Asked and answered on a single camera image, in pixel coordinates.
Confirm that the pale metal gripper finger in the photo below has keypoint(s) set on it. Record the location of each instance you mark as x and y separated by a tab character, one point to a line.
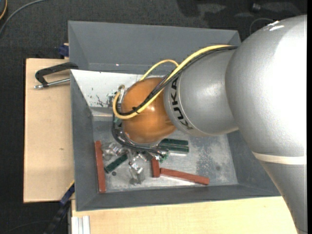
114	150
136	170

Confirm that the dark green flat block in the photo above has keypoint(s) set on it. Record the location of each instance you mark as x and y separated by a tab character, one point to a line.
115	163
176	145

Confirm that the short red-brown flat block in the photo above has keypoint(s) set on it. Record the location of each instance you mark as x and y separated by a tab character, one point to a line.
155	168

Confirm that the long red-brown flat block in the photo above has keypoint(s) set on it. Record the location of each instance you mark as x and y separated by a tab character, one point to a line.
100	167
185	176

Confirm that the pale wood flat board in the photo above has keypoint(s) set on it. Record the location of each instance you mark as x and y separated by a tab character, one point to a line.
46	130

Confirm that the grey metal bin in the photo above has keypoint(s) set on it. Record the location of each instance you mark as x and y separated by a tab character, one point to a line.
151	45

